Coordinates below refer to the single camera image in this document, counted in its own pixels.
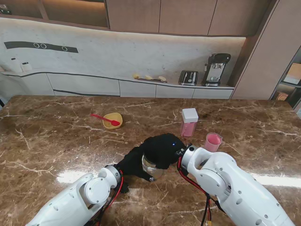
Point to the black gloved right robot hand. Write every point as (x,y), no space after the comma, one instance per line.
(162,150)

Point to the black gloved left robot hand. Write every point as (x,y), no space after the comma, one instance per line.
(131,164)

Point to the clear glass grain jar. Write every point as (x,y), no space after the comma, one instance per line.
(152,170)

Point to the yellow plastic bowl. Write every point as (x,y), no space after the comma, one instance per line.
(113,126)

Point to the pink measuring cup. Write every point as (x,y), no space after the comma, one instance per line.
(212,141)

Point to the red measuring spoon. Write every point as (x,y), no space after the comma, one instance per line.
(105,119)

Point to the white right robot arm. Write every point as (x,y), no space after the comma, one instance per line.
(230,183)

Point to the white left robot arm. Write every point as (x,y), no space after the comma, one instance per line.
(75,202)

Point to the pink container with white lid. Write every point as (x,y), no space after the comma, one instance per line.
(189,122)

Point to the dark wooden serving board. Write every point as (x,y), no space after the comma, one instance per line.
(152,80)

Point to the yellow bread piece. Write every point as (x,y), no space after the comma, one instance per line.
(148,77)
(161,78)
(136,76)

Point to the black toaster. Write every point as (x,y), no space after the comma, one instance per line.
(188,77)

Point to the white counter cabinet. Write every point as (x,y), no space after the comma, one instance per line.
(82,84)

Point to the black espresso machine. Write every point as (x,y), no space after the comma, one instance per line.
(216,68)

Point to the orange printed box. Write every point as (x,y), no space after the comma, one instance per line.
(281,96)

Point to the short white bottle black cap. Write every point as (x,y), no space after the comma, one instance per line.
(26,67)

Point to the pale flat board on shelf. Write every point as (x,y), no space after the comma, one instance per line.
(293,73)

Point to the tall white bottle black cap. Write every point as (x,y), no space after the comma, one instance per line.
(15,66)

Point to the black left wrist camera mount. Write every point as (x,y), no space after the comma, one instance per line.
(124,187)

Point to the wooden wall cabinets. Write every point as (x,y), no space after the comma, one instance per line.
(183,16)

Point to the black wall panel with rings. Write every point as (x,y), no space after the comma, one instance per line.
(23,45)

